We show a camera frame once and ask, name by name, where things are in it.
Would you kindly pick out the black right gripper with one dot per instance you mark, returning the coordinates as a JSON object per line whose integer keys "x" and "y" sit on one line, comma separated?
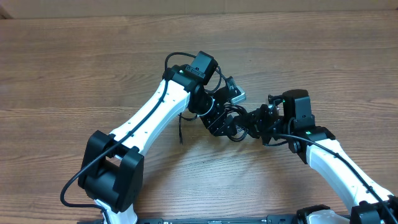
{"x": 259, "y": 118}

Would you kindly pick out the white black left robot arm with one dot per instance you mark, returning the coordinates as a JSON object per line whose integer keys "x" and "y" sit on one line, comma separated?
{"x": 112, "y": 168}

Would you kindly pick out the brown cardboard backdrop panel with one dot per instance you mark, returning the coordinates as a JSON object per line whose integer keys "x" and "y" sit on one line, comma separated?
{"x": 38, "y": 9}

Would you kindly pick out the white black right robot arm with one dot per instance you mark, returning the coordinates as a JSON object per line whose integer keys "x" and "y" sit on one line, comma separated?
{"x": 289, "y": 117}

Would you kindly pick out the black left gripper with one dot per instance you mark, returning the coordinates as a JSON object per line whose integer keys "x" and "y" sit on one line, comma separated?
{"x": 219, "y": 129}

